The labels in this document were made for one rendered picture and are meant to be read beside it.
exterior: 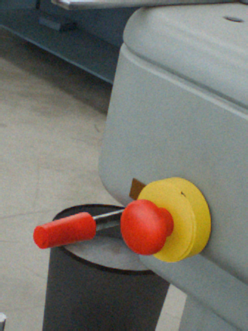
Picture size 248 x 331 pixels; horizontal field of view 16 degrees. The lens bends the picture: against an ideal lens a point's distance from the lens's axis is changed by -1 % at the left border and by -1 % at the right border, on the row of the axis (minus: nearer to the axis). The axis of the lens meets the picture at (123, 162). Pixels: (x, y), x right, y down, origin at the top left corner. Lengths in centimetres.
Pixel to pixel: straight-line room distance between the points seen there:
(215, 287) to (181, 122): 19
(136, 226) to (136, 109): 10
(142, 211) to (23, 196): 405
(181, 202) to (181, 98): 7
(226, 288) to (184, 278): 5
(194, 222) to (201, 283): 17
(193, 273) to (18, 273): 319
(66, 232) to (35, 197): 395
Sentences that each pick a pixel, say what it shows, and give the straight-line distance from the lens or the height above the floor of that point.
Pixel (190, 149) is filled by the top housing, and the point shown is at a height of 181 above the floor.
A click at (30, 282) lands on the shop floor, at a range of 389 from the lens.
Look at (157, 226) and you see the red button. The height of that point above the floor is 177.
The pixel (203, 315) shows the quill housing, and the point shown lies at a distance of 83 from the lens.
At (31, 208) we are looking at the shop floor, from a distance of 453.
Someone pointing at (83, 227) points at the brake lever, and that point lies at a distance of 71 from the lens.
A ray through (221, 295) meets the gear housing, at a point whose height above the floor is 166.
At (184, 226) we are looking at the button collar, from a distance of 61.
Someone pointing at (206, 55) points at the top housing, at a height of 188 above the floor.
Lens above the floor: 203
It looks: 23 degrees down
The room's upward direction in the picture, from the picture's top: 12 degrees clockwise
